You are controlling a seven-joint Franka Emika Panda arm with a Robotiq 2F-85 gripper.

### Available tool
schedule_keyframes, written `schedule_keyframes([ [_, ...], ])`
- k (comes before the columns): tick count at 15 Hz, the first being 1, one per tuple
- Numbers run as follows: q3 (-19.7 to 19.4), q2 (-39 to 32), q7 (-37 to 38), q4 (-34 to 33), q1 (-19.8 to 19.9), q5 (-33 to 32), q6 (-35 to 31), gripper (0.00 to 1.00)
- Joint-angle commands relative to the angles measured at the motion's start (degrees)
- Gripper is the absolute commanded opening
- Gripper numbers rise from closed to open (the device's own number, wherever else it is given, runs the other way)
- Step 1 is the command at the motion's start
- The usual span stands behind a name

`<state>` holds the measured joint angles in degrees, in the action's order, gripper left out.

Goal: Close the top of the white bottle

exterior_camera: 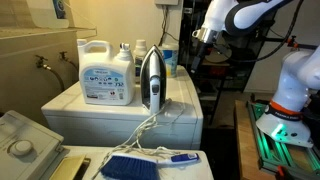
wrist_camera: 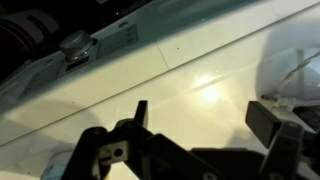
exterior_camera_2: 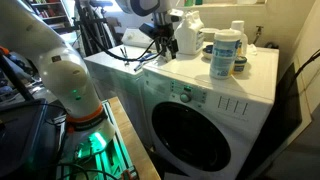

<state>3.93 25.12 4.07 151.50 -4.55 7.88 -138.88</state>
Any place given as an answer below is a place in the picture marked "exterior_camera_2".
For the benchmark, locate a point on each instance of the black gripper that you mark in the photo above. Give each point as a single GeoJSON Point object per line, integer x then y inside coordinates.
{"type": "Point", "coordinates": [162, 27]}

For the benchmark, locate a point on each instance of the white detergent jug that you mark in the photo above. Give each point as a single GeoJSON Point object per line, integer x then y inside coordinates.
{"type": "Point", "coordinates": [188, 34]}

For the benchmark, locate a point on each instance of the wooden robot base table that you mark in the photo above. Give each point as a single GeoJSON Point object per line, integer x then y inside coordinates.
{"type": "Point", "coordinates": [110, 151]}

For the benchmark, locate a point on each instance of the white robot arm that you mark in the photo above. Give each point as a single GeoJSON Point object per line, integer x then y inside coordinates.
{"type": "Point", "coordinates": [61, 67]}

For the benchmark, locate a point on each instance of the blue white toothbrush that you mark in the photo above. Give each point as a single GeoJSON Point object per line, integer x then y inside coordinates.
{"type": "Point", "coordinates": [143, 60]}

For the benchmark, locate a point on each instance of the dark blue small bowl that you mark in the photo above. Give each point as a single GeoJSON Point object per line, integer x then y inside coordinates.
{"type": "Point", "coordinates": [207, 52]}

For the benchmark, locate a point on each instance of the white folded cloth box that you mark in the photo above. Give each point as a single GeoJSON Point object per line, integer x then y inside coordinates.
{"type": "Point", "coordinates": [134, 37]}

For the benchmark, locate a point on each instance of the dark metal tweezers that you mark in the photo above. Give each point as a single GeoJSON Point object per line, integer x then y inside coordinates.
{"type": "Point", "coordinates": [124, 55]}

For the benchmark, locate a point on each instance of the white dryer appliance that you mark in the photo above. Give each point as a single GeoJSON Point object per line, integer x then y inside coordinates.
{"type": "Point", "coordinates": [116, 78]}

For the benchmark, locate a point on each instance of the white wipes canister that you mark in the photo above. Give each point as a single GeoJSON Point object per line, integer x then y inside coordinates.
{"type": "Point", "coordinates": [224, 53]}

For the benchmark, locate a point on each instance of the small blue lidded jar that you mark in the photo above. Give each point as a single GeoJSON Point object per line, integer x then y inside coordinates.
{"type": "Point", "coordinates": [239, 64]}

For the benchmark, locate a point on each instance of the white front-load washing machine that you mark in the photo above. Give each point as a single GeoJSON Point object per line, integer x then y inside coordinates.
{"type": "Point", "coordinates": [206, 127]}

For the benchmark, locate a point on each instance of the bookshelf with books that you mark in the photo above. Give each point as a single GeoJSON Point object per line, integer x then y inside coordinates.
{"type": "Point", "coordinates": [53, 13]}

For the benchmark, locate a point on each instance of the dark laptop computer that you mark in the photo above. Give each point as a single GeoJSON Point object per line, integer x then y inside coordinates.
{"type": "Point", "coordinates": [19, 136]}

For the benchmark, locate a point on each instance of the wall water tap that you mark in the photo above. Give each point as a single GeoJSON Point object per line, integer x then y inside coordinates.
{"type": "Point", "coordinates": [258, 34]}

